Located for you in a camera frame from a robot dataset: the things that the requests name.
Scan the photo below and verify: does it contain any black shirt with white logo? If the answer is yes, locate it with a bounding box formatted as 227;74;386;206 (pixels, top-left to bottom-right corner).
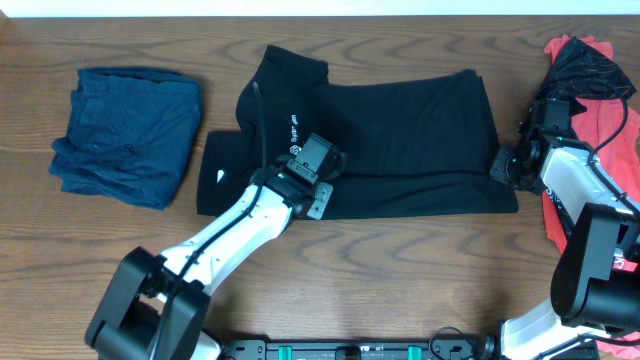
196;46;519;220

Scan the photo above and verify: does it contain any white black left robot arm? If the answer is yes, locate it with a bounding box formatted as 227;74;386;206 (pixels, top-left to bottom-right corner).
84;153;346;360

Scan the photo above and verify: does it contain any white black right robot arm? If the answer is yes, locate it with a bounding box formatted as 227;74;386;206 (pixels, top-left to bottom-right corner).
476;99;639;359

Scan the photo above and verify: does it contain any red mesh garment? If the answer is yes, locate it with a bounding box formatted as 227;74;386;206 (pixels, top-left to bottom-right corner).
542;35;639;359

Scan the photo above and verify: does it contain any black patterned garment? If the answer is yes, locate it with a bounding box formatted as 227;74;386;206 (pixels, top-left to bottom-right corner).
536;37;637;100

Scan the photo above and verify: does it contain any folded navy blue garment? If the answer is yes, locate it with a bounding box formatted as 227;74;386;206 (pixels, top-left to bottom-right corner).
49;67;203;210

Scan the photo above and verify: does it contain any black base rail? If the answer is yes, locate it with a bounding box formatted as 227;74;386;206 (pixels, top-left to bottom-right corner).
219;339;601;360

